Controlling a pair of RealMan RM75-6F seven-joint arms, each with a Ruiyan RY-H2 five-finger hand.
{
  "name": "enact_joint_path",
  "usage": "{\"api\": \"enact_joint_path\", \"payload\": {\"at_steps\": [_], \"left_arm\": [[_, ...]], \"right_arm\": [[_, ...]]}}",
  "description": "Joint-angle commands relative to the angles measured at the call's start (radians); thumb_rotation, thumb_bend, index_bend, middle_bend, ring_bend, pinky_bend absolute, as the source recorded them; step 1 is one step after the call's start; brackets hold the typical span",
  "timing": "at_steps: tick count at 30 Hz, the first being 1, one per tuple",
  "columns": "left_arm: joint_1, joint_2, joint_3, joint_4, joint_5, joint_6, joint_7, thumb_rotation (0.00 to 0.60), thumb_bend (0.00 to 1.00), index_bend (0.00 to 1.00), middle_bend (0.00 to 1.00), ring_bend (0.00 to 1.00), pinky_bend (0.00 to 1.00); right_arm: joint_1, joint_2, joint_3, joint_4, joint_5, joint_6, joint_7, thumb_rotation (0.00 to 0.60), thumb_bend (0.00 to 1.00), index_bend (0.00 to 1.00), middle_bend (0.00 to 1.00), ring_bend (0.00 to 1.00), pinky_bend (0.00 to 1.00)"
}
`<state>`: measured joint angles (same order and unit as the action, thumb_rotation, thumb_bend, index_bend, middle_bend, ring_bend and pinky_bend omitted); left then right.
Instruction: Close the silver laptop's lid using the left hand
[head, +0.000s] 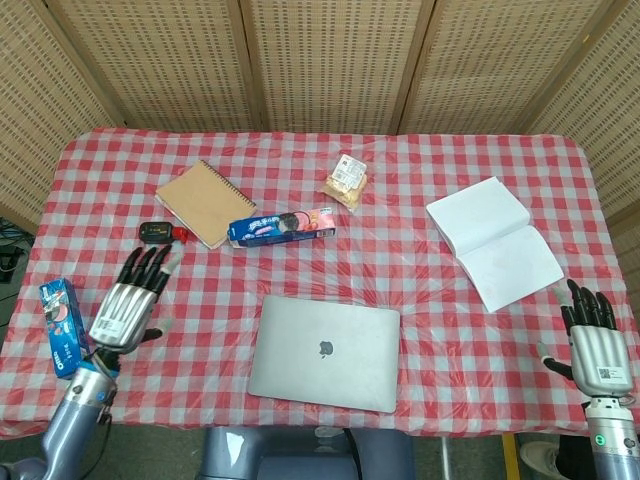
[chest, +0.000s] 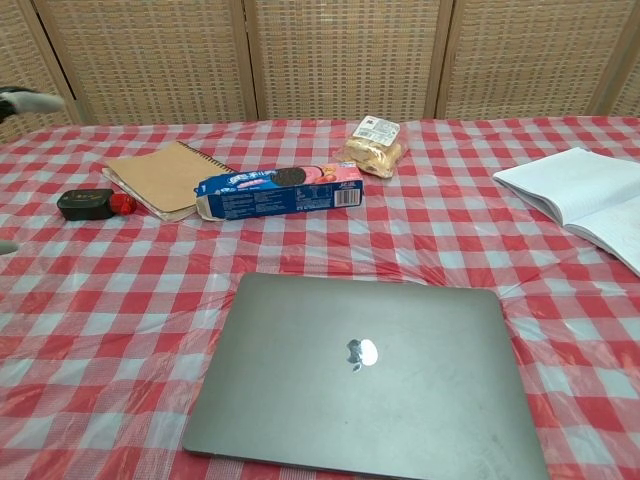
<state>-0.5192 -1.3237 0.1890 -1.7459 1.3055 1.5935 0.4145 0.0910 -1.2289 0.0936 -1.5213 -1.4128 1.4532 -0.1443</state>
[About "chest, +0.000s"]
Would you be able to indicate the open white paper notebook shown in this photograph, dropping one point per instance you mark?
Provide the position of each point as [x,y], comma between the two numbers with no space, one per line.
[585,195]

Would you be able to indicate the black bottle with red cap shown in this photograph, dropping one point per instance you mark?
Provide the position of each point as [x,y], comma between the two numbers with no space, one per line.
[85,205]

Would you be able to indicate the brown kraft spiral notebook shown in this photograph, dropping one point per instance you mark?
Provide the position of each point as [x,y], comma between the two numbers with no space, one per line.
[160,180]

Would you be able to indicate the red white checkered tablecloth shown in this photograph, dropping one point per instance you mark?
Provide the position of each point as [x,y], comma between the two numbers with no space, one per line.
[100,325]

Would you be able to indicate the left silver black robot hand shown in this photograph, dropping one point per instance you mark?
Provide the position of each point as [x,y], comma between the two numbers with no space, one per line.
[35,101]

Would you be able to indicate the blue pink cookie box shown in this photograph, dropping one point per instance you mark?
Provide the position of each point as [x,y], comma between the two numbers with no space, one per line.
[280,197]

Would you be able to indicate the silver grey laptop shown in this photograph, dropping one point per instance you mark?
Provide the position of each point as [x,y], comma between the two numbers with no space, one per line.
[360,380]

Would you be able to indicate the bagged bread with label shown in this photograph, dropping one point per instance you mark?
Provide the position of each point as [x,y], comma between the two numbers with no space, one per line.
[372,150]

